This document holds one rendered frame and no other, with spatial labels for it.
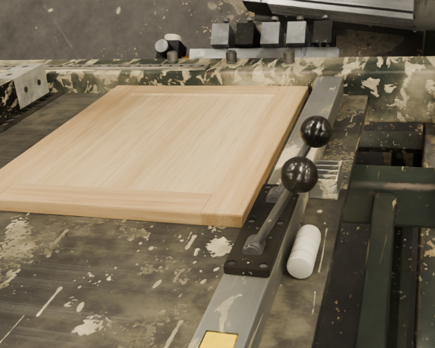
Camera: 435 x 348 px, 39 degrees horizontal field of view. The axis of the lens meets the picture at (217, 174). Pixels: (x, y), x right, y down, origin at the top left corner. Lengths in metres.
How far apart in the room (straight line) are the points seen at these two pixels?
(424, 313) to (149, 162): 0.66
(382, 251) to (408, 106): 0.51
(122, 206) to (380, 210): 0.38
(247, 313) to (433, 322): 0.80
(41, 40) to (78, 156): 1.67
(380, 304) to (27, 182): 0.56
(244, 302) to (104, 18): 2.08
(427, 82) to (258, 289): 0.77
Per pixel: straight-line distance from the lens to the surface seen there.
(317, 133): 0.72
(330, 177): 0.89
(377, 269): 0.83
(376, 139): 2.01
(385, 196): 1.01
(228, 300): 0.62
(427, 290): 1.36
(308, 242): 0.73
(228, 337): 0.58
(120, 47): 2.53
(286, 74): 1.32
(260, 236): 0.66
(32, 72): 1.48
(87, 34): 2.62
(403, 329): 1.26
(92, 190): 0.94
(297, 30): 1.50
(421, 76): 1.30
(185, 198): 0.87
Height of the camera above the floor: 2.15
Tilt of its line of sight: 72 degrees down
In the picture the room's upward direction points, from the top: 63 degrees counter-clockwise
